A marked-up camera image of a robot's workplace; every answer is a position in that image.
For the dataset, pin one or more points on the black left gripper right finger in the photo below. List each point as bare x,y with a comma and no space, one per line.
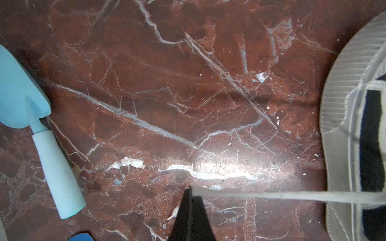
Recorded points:
201,228

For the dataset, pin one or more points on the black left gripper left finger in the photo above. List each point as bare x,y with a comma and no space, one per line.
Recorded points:
182,228

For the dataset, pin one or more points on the black white canvas sneaker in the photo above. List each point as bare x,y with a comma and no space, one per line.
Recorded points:
353,129

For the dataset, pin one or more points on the blue toy spatula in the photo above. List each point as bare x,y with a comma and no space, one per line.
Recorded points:
82,237

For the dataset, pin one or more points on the light blue toy shovel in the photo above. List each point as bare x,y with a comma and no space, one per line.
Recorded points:
24,104

